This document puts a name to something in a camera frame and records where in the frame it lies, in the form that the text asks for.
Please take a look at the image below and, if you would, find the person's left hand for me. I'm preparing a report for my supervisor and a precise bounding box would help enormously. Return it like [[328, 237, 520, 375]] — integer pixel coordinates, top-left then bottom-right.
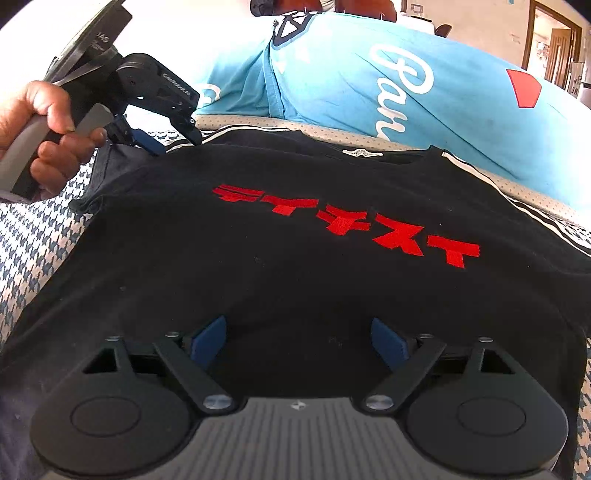
[[0, 82, 108, 199]]

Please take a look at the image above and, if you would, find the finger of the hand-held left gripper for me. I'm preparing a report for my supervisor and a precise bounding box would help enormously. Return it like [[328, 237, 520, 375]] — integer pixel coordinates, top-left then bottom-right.
[[168, 112, 204, 147], [107, 116, 165, 156]]

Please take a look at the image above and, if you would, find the houndstooth sofa seat cover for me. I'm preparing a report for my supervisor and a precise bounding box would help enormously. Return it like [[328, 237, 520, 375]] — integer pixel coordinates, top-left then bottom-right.
[[0, 112, 591, 480]]

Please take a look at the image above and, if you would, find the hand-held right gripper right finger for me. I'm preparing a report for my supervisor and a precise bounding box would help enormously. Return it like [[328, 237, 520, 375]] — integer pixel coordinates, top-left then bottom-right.
[[365, 318, 518, 412]]

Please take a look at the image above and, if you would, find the black t-shirt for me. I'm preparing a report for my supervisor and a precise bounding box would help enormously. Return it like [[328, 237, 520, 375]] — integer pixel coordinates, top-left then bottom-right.
[[0, 128, 591, 480]]

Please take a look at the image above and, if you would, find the blue printed sofa cover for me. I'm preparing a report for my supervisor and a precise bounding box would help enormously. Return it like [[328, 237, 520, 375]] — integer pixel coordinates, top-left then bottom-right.
[[191, 10, 591, 217]]

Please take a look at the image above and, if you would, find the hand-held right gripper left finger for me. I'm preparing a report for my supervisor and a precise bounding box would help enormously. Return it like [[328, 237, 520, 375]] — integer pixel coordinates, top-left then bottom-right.
[[82, 315, 232, 413]]

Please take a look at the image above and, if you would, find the wooden door frame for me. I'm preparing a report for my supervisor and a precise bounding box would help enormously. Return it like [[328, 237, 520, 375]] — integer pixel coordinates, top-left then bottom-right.
[[522, 0, 585, 88]]

